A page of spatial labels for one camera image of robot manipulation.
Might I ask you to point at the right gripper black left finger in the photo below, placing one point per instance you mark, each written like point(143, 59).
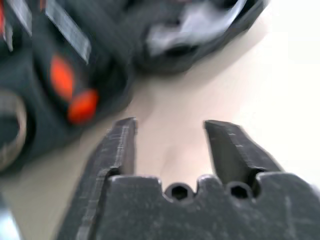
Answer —
point(117, 147)

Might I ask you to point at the black tray with white object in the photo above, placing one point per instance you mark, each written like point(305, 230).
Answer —
point(190, 22)

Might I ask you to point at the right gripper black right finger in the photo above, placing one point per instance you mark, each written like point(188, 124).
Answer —
point(230, 150)

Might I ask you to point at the black electrical tape roll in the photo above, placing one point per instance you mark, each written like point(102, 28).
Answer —
point(22, 112)

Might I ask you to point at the black tool case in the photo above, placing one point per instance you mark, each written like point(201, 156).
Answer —
point(120, 25)

